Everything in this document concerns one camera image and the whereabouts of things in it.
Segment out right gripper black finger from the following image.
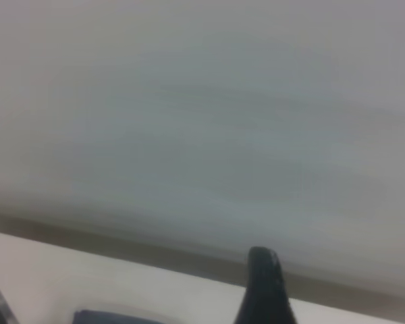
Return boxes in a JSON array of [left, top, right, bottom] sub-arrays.
[[234, 246, 300, 324]]

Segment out blue denim shorts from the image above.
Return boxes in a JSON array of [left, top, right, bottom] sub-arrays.
[[72, 308, 178, 324]]

